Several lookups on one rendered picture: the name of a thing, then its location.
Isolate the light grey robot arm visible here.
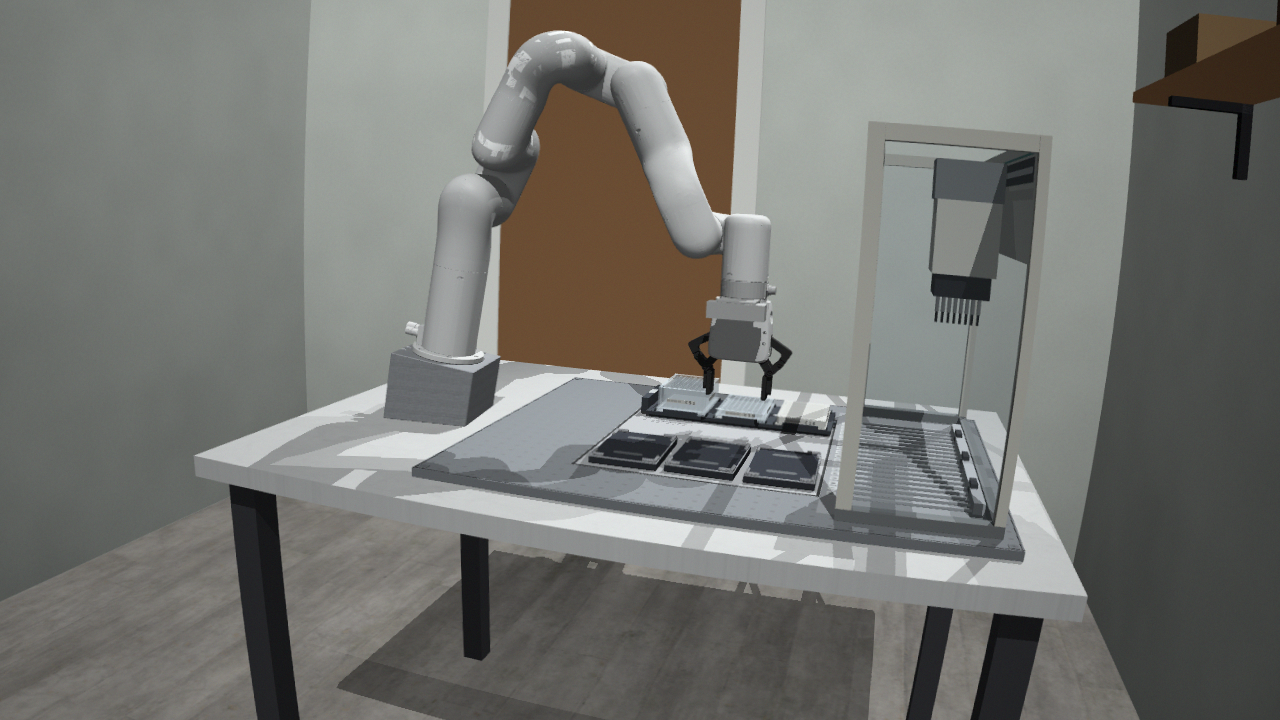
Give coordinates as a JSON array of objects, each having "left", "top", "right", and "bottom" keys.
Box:
[{"left": 404, "top": 31, "right": 776, "bottom": 365}]

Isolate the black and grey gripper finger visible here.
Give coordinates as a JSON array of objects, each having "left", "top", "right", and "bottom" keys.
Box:
[
  {"left": 759, "top": 336, "right": 792, "bottom": 401},
  {"left": 689, "top": 332, "right": 717, "bottom": 395}
]

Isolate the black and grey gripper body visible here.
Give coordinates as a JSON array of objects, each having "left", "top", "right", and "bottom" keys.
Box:
[{"left": 708, "top": 299, "right": 773, "bottom": 363}]

